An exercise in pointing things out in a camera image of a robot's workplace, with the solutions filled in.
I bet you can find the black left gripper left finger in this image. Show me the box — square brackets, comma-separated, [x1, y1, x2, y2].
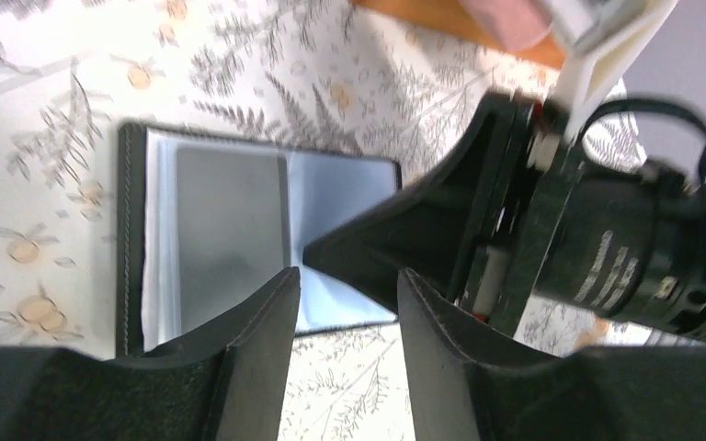
[0, 267, 300, 440]

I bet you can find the floral patterned table mat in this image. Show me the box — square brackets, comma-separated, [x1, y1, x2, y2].
[0, 0, 653, 441]

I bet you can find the pink cloth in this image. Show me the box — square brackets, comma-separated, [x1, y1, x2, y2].
[460, 0, 552, 51]

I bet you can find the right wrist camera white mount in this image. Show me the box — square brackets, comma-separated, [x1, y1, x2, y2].
[544, 1, 677, 141]

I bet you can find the wooden organizer box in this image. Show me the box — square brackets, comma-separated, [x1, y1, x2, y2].
[350, 0, 565, 70]

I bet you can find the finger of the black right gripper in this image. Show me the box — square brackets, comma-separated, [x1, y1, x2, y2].
[302, 92, 518, 312]

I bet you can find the grey credit card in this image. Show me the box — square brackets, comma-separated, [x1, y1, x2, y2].
[176, 148, 288, 332]

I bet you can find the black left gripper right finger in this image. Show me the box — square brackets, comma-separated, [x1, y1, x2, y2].
[397, 269, 706, 440]

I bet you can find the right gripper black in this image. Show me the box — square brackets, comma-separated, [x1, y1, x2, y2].
[456, 96, 706, 341]

